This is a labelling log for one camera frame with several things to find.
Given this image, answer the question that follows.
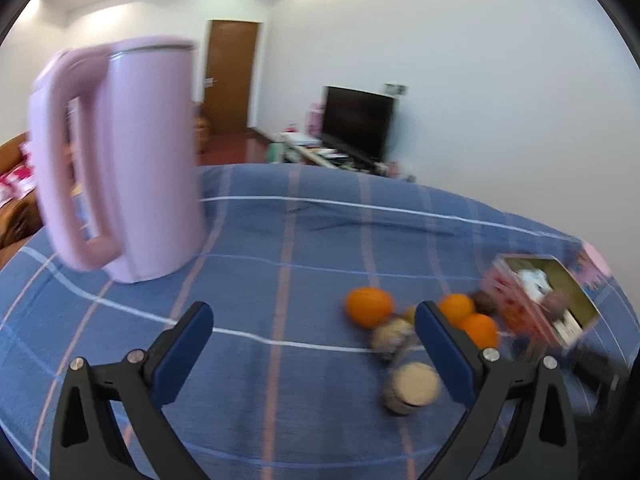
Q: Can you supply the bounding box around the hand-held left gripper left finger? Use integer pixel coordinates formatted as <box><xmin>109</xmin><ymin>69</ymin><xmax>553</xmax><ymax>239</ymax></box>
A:
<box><xmin>50</xmin><ymin>301</ymin><xmax>216</xmax><ymax>480</ymax></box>

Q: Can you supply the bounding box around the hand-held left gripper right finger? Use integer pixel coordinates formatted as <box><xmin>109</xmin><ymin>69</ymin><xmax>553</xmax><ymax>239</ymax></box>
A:
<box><xmin>414</xmin><ymin>300</ymin><xmax>581</xmax><ymax>480</ymax></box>

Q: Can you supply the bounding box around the small orange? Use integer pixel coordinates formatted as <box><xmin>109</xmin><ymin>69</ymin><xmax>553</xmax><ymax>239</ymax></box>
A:
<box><xmin>460</xmin><ymin>313</ymin><xmax>501</xmax><ymax>351</ymax></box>
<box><xmin>438</xmin><ymin>293</ymin><xmax>477</xmax><ymax>325</ymax></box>

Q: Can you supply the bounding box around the brown fruit with beige top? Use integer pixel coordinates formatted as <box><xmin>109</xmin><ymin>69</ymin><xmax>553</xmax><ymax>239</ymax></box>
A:
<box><xmin>370</xmin><ymin>317</ymin><xmax>418</xmax><ymax>361</ymax></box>
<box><xmin>382</xmin><ymin>361</ymin><xmax>442</xmax><ymax>416</ymax></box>

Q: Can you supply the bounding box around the dark purple round fruit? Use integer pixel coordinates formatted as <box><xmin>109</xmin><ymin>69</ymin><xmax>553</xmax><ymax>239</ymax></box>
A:
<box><xmin>472</xmin><ymin>290</ymin><xmax>497</xmax><ymax>317</ymax></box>

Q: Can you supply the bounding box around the pink tin box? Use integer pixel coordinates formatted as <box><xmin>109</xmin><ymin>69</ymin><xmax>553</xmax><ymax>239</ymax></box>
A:
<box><xmin>482</xmin><ymin>255</ymin><xmax>601</xmax><ymax>351</ymax></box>

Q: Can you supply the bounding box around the large orange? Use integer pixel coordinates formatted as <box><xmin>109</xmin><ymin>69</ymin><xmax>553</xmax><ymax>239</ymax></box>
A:
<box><xmin>345</xmin><ymin>287</ymin><xmax>396</xmax><ymax>330</ymax></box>

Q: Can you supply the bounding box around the dark brown round fruit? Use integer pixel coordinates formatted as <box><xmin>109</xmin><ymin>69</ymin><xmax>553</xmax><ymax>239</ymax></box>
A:
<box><xmin>542</xmin><ymin>292</ymin><xmax>568</xmax><ymax>321</ymax></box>

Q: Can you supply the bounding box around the white printed packet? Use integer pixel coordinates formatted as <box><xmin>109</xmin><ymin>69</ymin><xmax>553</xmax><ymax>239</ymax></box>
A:
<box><xmin>517</xmin><ymin>267</ymin><xmax>553</xmax><ymax>301</ymax></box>

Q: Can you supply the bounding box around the blue plaid blanket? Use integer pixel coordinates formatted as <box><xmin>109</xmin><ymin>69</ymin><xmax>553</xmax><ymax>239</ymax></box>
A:
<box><xmin>0</xmin><ymin>164</ymin><xmax>640</xmax><ymax>480</ymax></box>

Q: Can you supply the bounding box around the pink electric kettle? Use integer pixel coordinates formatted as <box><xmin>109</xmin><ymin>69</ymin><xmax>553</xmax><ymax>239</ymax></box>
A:
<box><xmin>27</xmin><ymin>35</ymin><xmax>208</xmax><ymax>285</ymax></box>

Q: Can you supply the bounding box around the brown leather sofa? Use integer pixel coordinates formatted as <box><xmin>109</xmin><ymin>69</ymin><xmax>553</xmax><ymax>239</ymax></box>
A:
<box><xmin>0</xmin><ymin>132</ymin><xmax>51</xmax><ymax>261</ymax></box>

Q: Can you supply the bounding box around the cluttered low tv stand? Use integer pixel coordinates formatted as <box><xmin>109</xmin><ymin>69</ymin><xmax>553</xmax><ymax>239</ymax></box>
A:
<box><xmin>270</xmin><ymin>132</ymin><xmax>416</xmax><ymax>181</ymax></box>

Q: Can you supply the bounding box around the black television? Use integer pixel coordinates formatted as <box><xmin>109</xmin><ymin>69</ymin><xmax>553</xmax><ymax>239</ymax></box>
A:
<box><xmin>320</xmin><ymin>86</ymin><xmax>396</xmax><ymax>163</ymax></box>

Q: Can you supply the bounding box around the pink item beside television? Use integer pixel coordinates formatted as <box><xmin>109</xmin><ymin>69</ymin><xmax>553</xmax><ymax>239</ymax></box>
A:
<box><xmin>306</xmin><ymin>102</ymin><xmax>326</xmax><ymax>138</ymax></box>

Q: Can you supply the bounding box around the brown wooden door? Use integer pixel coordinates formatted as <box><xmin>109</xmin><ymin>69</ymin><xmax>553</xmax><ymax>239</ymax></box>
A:
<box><xmin>202</xmin><ymin>19</ymin><xmax>263</xmax><ymax>136</ymax></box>

